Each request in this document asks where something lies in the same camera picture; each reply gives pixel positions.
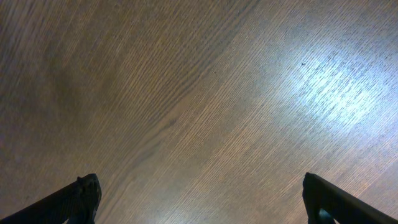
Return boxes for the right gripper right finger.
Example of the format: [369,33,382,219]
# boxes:
[302,172,397,224]

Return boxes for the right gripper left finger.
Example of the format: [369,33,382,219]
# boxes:
[1,174,101,224]

